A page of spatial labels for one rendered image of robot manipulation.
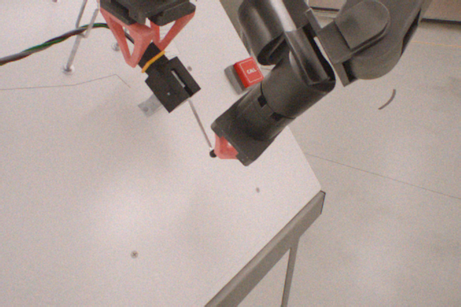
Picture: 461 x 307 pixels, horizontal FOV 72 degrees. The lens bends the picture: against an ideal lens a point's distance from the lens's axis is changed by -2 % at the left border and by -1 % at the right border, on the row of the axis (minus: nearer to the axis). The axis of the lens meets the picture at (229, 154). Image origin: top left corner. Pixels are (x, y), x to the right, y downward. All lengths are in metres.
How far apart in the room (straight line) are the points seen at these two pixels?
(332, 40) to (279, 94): 0.07
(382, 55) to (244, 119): 0.15
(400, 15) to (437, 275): 1.65
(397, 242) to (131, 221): 1.65
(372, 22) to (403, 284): 1.56
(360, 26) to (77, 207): 0.37
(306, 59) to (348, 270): 1.47
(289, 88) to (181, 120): 0.25
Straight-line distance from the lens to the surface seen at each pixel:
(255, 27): 0.35
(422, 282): 1.82
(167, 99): 0.44
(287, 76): 0.31
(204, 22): 0.66
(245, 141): 0.37
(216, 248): 0.51
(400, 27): 0.31
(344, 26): 0.30
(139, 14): 0.37
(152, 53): 0.46
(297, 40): 0.33
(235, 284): 0.53
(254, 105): 0.35
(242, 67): 0.61
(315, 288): 1.62
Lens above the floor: 1.30
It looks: 33 degrees down
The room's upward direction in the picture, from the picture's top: straight up
